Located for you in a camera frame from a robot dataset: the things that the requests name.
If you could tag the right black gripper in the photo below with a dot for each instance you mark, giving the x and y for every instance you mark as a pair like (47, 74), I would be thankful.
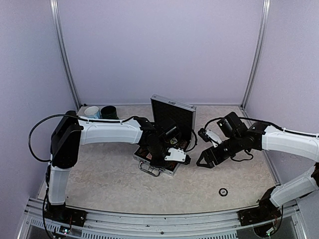
(217, 159)

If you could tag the black poker chip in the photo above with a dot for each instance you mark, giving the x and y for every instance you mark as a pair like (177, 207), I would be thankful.
(223, 192)

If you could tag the aluminium poker case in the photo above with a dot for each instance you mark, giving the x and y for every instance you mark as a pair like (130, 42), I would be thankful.
(183, 115)

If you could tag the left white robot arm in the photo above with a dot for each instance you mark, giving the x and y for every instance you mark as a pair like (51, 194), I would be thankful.
(73, 131)

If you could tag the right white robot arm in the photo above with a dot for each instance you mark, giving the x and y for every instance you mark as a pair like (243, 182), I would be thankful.
(264, 135)

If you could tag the dark green mug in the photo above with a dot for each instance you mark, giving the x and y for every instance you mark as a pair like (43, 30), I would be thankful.
(109, 112)

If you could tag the light blue mug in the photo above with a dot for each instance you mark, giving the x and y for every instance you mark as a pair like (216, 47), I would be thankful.
(92, 112)

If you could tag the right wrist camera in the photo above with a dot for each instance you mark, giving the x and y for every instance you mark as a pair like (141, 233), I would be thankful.
(209, 136)

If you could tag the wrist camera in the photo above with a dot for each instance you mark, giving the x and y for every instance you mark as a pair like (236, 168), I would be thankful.
(209, 136)
(177, 155)

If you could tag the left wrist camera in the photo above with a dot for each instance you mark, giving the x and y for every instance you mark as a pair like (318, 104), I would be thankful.
(177, 155)

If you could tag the front aluminium rail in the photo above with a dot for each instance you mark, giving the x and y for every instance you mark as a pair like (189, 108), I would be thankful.
(213, 225)

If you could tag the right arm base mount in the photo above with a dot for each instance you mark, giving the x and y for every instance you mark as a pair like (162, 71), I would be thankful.
(257, 215)

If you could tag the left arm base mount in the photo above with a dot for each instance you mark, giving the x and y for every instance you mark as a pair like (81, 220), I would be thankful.
(73, 217)

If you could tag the right aluminium frame post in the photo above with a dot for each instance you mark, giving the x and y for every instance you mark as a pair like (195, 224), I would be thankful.
(257, 53)

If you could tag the aluminium frame post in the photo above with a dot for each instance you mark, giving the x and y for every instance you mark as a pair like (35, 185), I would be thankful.
(257, 53)
(59, 33)

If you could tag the left aluminium frame post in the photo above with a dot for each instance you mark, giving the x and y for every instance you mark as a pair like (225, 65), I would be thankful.
(59, 33)

